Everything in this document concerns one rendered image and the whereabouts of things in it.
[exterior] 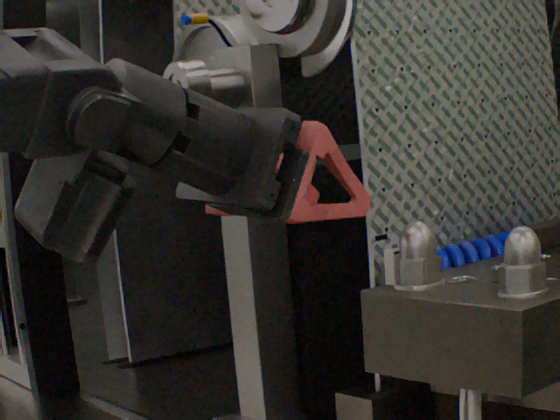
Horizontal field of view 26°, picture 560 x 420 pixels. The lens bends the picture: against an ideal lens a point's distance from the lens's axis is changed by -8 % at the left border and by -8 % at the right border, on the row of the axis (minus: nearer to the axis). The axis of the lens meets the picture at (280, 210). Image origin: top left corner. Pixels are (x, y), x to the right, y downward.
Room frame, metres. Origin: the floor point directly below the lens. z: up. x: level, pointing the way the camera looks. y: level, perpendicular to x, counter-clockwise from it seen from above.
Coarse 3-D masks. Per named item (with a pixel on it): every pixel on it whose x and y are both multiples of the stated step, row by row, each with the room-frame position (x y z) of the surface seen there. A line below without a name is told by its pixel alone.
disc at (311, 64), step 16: (352, 0) 0.92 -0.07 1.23; (336, 16) 0.93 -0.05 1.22; (352, 16) 0.92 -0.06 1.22; (288, 32) 0.98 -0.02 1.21; (336, 32) 0.94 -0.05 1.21; (320, 48) 0.95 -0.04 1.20; (336, 48) 0.94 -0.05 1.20; (288, 64) 0.99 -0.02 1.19; (304, 64) 0.97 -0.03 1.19; (320, 64) 0.95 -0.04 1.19
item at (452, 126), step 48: (384, 48) 0.94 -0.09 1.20; (432, 48) 0.97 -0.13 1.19; (480, 48) 1.01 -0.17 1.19; (528, 48) 1.05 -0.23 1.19; (384, 96) 0.94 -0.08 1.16; (432, 96) 0.97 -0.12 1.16; (480, 96) 1.00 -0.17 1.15; (528, 96) 1.04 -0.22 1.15; (384, 144) 0.94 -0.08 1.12; (432, 144) 0.97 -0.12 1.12; (480, 144) 1.00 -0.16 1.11; (528, 144) 1.04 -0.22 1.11; (384, 192) 0.94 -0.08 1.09; (432, 192) 0.97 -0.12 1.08; (480, 192) 1.00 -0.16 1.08; (528, 192) 1.04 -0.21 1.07; (384, 240) 0.93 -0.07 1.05
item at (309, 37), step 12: (240, 0) 1.01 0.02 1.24; (312, 0) 0.94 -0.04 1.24; (324, 0) 0.93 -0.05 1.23; (336, 0) 0.93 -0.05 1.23; (312, 12) 0.94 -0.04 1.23; (324, 12) 0.93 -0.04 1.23; (336, 12) 0.93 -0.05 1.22; (252, 24) 1.00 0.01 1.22; (312, 24) 0.94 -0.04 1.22; (324, 24) 0.93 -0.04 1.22; (264, 36) 0.99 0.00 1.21; (276, 36) 0.98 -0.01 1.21; (288, 36) 0.97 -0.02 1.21; (300, 36) 0.95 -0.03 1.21; (312, 36) 0.94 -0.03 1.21; (324, 36) 0.94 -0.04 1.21; (288, 48) 0.97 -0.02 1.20; (300, 48) 0.96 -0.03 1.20; (312, 48) 0.95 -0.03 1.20; (348, 48) 0.98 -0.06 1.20
